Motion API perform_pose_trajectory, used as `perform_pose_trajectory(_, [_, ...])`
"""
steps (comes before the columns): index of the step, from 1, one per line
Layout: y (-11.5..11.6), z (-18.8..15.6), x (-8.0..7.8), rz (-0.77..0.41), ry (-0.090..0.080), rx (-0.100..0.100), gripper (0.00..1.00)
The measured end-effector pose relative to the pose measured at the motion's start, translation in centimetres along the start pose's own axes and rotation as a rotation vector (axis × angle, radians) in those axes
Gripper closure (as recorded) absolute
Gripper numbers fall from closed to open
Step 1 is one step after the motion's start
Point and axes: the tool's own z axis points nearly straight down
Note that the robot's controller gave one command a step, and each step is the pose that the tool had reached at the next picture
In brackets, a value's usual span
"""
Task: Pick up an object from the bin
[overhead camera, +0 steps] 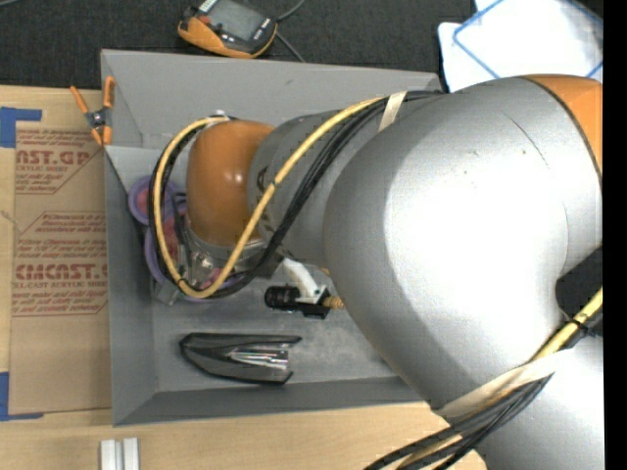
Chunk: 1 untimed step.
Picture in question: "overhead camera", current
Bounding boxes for black cylinder on white bracket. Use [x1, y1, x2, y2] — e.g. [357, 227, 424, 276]
[264, 257, 347, 320]

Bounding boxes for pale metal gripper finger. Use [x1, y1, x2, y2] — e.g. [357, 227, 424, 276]
[155, 275, 189, 307]

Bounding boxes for black sunglasses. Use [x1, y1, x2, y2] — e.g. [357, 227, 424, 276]
[178, 332, 303, 386]

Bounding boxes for grey metal bin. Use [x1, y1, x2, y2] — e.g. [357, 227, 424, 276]
[100, 49, 450, 428]

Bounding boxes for purple and pink ring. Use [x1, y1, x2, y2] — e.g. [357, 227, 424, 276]
[143, 225, 246, 304]
[127, 174, 189, 229]

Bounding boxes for brown cardboard board red print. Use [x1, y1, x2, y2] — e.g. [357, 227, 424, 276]
[0, 84, 115, 423]

